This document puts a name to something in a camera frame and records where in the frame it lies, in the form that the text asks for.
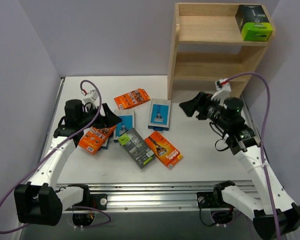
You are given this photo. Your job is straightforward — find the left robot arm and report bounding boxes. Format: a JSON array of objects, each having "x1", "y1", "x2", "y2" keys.
[{"x1": 14, "y1": 99, "x2": 122, "y2": 226}]

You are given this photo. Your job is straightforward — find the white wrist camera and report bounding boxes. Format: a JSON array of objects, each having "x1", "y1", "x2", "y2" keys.
[
  {"x1": 83, "y1": 89, "x2": 99, "y2": 106},
  {"x1": 211, "y1": 78, "x2": 231, "y2": 104}
]

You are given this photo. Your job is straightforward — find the harry's razor box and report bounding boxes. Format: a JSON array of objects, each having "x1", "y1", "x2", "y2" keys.
[
  {"x1": 113, "y1": 109, "x2": 135, "y2": 143},
  {"x1": 147, "y1": 98, "x2": 171, "y2": 131},
  {"x1": 100, "y1": 136, "x2": 112, "y2": 150}
]

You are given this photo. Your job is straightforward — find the Harry's razor box right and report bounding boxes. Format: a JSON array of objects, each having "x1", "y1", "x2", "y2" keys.
[{"x1": 147, "y1": 98, "x2": 171, "y2": 131}]

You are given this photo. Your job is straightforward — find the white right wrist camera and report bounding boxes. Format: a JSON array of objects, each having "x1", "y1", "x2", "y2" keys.
[{"x1": 211, "y1": 78, "x2": 231, "y2": 104}]

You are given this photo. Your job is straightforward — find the orange Gillette Fusion5 box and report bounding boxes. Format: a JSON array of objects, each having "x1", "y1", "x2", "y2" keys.
[{"x1": 144, "y1": 131, "x2": 183, "y2": 169}]

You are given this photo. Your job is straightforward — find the Harry's razor box left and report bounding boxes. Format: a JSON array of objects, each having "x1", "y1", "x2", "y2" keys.
[{"x1": 100, "y1": 136, "x2": 112, "y2": 150}]

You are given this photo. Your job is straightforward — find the orange styler box left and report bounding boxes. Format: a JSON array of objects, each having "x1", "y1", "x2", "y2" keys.
[{"x1": 78, "y1": 126, "x2": 115, "y2": 155}]

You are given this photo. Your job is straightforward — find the black green GilletteLabs box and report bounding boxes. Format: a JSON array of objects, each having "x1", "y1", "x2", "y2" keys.
[
  {"x1": 235, "y1": 4, "x2": 273, "y2": 42},
  {"x1": 118, "y1": 128, "x2": 156, "y2": 169}
]

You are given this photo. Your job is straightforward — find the Harry's razor box middle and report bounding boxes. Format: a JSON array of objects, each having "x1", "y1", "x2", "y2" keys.
[{"x1": 113, "y1": 109, "x2": 135, "y2": 143}]

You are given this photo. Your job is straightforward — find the wooden shelf unit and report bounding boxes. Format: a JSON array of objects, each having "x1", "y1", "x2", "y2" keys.
[{"x1": 167, "y1": 2, "x2": 276, "y2": 99}]

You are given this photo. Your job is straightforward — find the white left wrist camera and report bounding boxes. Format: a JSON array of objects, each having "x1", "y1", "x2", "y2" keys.
[{"x1": 83, "y1": 89, "x2": 99, "y2": 106}]

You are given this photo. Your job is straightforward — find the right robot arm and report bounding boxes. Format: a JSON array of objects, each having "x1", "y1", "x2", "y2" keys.
[{"x1": 179, "y1": 92, "x2": 300, "y2": 240}]

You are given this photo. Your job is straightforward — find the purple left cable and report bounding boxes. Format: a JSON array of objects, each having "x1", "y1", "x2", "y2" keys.
[{"x1": 0, "y1": 79, "x2": 111, "y2": 235}]

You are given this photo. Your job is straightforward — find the orange styler box back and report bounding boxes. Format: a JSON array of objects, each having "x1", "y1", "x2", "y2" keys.
[{"x1": 114, "y1": 88, "x2": 151, "y2": 110}]

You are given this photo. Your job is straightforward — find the orange styler box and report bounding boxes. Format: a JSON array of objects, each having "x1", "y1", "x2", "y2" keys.
[
  {"x1": 114, "y1": 88, "x2": 151, "y2": 110},
  {"x1": 78, "y1": 126, "x2": 115, "y2": 155}
]

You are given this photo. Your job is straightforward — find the aluminium rail base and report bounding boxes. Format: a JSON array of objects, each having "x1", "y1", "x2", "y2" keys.
[{"x1": 52, "y1": 181, "x2": 288, "y2": 213}]

